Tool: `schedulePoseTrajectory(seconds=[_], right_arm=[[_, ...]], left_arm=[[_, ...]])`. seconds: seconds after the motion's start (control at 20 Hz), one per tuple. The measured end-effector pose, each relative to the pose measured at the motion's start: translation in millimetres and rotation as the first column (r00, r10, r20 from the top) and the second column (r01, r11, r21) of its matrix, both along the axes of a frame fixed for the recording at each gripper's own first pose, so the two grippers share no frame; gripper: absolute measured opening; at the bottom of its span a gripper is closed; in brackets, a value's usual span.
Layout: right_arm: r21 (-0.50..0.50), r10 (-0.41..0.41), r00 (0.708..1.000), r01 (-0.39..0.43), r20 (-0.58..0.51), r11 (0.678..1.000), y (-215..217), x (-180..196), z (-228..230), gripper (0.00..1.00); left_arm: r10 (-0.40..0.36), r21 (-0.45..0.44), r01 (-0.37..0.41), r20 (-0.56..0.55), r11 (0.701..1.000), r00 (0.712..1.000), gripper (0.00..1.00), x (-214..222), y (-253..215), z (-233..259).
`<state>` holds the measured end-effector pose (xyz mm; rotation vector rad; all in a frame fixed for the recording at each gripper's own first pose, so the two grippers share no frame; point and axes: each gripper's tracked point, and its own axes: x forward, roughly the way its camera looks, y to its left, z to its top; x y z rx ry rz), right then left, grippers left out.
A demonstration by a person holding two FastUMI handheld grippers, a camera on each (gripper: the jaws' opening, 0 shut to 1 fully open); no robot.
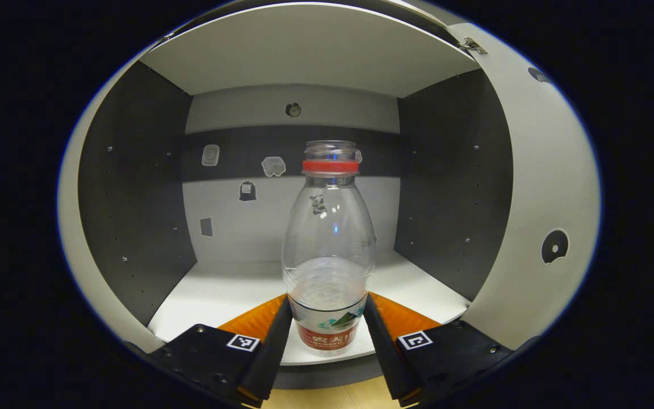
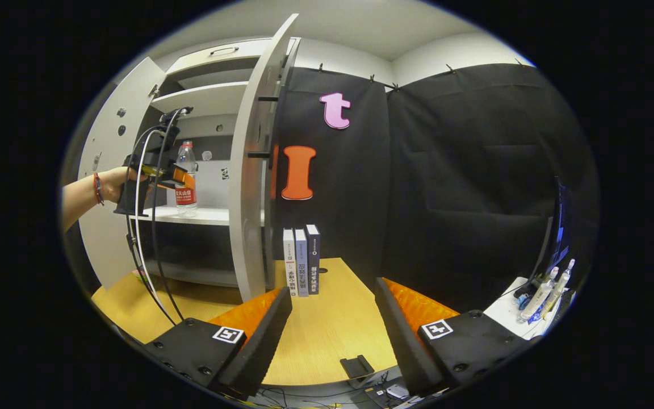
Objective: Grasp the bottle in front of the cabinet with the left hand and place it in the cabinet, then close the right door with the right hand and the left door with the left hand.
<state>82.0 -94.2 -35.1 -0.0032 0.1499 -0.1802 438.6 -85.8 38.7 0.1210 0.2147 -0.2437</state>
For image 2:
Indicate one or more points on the dark navy book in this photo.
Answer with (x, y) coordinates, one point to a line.
(313, 255)

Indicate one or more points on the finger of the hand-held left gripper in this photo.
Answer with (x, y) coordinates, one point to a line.
(183, 176)

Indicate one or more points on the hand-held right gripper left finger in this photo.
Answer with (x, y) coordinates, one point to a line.
(264, 341)

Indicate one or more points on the grey blue book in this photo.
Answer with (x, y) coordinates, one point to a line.
(302, 267)

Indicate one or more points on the black phone stand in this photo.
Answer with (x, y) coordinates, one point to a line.
(355, 366)

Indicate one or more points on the dark computer monitor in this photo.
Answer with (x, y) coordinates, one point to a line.
(562, 227)

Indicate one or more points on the white book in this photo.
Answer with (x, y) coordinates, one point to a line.
(289, 267)

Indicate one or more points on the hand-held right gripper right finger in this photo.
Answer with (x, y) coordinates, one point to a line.
(401, 341)

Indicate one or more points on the clear red label water bottle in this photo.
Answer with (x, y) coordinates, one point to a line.
(186, 200)

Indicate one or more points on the white open cabinet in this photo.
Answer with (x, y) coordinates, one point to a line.
(208, 99)

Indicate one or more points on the white cabinet door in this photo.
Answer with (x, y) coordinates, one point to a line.
(105, 244)
(247, 227)

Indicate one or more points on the black backdrop cloth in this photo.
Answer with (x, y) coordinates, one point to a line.
(446, 199)

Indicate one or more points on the small grey device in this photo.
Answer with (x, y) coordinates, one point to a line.
(398, 391)

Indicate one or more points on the white side table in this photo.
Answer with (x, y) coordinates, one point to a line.
(503, 315)

